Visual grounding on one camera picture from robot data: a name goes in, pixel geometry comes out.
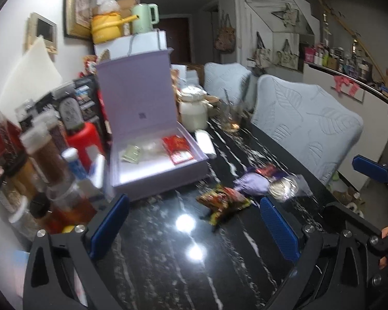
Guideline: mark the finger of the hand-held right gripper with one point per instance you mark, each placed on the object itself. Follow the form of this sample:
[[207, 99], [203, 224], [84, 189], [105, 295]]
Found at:
[[370, 169], [352, 219]]

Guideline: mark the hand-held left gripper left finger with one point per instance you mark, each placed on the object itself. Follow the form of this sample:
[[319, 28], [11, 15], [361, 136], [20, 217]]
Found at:
[[110, 227]]

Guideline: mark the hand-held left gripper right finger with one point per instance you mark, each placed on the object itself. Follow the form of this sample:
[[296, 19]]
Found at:
[[279, 229]]

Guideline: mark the clear bag with silver disc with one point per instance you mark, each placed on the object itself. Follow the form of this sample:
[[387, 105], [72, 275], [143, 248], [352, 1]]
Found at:
[[283, 187]]

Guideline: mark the purple fabric sachet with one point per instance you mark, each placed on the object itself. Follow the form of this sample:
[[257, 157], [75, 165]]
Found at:
[[252, 184]]

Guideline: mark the purple foil wrapper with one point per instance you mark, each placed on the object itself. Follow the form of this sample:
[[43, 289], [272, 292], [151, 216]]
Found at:
[[279, 176]]

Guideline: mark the dark red candy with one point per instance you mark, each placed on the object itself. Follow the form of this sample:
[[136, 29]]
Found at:
[[265, 170]]

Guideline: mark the gold red snack packet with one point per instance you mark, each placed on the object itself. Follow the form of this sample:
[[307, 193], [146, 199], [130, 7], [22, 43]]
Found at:
[[224, 201]]

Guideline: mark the green sachet packet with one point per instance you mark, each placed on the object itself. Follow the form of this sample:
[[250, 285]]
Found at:
[[131, 153]]

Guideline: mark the clear zip bag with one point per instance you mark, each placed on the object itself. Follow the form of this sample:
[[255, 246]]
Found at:
[[152, 148]]

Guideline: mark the small orange-red packet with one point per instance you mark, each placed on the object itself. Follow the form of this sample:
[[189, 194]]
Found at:
[[176, 142]]

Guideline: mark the lavender gift box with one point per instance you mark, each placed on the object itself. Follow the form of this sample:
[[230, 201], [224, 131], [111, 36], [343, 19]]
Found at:
[[139, 116]]

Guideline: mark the white slippers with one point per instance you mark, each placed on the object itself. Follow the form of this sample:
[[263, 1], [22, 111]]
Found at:
[[354, 208]]

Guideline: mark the yellow lemon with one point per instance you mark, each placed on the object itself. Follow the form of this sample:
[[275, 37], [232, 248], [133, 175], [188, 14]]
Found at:
[[69, 230]]

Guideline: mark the amber liquid jar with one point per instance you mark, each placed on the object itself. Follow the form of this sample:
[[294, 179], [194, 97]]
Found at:
[[72, 205]]

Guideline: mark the white counter cabinet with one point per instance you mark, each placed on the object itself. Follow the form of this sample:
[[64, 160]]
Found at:
[[368, 119]]

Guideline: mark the white blue carton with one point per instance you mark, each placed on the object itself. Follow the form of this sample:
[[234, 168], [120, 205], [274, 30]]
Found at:
[[95, 174]]

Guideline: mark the black cap red bottle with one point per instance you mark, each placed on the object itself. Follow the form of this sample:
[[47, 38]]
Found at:
[[45, 214]]

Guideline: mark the blue tube with white cap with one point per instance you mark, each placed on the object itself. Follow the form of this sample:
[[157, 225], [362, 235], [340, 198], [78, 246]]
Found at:
[[74, 164]]

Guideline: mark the large leaf-pattern chair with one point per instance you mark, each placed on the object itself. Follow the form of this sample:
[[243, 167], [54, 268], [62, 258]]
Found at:
[[307, 119]]

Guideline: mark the white contents jar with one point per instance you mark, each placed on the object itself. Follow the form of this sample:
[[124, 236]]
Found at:
[[24, 218]]

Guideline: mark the pink cloth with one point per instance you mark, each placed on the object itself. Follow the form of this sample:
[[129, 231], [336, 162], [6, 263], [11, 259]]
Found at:
[[346, 84]]

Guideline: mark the brown powder jar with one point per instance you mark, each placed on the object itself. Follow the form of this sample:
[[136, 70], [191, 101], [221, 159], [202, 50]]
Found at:
[[47, 158]]

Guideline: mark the yellow powder jar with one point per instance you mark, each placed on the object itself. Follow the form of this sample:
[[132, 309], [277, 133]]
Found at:
[[22, 177]]

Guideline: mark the group of bottles on counter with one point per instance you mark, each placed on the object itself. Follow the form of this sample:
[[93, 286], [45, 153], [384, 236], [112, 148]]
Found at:
[[336, 59]]

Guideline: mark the black labelled jar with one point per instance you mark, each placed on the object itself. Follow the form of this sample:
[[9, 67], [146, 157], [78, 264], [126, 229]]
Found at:
[[70, 114]]

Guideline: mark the glass cup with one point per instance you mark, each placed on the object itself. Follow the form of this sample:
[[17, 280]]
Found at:
[[232, 118]]

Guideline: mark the black printed pouch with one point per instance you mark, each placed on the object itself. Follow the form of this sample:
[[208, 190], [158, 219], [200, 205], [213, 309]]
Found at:
[[87, 100]]

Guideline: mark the large canvas tote bag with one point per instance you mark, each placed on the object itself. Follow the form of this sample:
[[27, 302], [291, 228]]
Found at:
[[287, 58]]

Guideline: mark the red labelled jar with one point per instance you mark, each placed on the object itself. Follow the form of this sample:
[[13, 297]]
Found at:
[[1, 139]]

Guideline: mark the dark labelled clear jar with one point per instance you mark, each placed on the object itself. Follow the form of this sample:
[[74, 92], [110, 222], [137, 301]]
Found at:
[[29, 113]]

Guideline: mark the bamboo branch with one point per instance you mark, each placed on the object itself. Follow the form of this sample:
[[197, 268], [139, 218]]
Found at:
[[349, 29]]

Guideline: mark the brown ceramic bowl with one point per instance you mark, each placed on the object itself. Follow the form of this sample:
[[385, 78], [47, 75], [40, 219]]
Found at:
[[212, 100]]

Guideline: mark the small canvas tote bag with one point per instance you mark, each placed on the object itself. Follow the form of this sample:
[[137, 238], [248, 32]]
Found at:
[[262, 55]]

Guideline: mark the small leaf-pattern chair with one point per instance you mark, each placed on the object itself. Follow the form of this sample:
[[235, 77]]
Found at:
[[224, 79]]

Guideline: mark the orange snack bag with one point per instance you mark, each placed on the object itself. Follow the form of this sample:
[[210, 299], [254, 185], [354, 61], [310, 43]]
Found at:
[[175, 80]]

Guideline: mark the red snack bag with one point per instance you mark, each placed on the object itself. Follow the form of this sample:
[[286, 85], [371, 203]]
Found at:
[[90, 64]]

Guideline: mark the white cardboard box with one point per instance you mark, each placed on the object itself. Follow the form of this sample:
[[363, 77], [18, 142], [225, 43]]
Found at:
[[190, 74]]

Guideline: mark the white foam board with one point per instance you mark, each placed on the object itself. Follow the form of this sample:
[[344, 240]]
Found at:
[[35, 71]]

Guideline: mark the white mini fridge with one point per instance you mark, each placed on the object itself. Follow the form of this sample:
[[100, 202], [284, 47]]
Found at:
[[123, 46]]

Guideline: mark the brown hanging bag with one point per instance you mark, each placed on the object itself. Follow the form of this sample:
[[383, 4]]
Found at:
[[224, 40]]

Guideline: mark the yellow pot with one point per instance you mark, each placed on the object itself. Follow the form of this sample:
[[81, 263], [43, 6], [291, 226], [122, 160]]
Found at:
[[106, 29]]

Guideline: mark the green electric kettle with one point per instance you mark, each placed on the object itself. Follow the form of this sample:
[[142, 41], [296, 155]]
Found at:
[[142, 19]]

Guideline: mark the brown cardboard box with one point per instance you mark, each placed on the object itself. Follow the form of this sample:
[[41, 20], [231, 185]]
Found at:
[[127, 9]]

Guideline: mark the clear plastic bag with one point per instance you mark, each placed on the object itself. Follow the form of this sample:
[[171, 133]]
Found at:
[[108, 6]]

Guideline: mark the wall intercom panel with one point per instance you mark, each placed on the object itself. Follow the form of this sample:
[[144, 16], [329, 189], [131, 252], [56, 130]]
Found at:
[[42, 32]]

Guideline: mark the framed wall picture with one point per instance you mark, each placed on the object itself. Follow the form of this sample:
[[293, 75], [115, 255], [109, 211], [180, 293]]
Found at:
[[78, 5]]

